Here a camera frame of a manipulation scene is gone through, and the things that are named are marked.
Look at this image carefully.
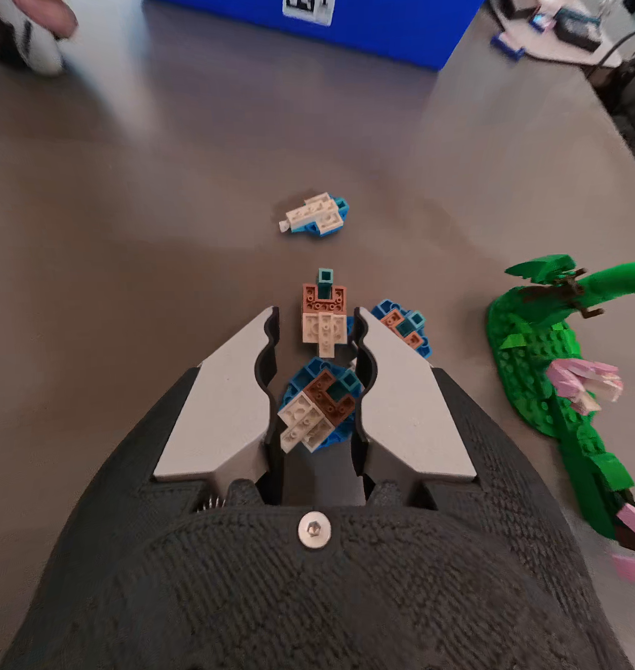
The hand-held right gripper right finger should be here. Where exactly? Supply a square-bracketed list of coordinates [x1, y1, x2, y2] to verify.
[351, 307, 478, 507]

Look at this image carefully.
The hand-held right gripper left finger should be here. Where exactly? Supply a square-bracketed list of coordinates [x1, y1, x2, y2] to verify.
[153, 306, 286, 506]

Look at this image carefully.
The blue white brown lego assembly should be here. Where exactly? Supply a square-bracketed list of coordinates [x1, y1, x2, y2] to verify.
[277, 356, 364, 454]

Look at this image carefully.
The blue brown teal lego assembly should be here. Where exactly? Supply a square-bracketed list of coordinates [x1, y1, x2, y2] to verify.
[369, 298, 433, 362]

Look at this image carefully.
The brown white teal lego assembly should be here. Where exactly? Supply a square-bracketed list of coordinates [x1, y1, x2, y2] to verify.
[301, 267, 349, 359]

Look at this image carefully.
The green lego plant model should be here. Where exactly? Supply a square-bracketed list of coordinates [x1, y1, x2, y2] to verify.
[486, 254, 635, 587]

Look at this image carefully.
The white and blue lego assembly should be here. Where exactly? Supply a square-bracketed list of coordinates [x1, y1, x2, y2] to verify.
[278, 192, 350, 239]

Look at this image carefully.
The person's left hand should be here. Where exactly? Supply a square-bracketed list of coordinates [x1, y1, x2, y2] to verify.
[11, 0, 80, 40]

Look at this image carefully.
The blue plastic box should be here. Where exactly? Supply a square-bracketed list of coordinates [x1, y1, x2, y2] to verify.
[145, 0, 486, 71]

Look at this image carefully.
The pale board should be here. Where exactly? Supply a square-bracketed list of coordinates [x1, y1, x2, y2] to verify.
[489, 0, 624, 68]

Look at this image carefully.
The black device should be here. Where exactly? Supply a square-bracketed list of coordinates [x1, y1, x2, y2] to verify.
[554, 9, 603, 52]

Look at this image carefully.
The black cable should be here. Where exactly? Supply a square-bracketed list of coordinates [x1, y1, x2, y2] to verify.
[587, 26, 635, 79]

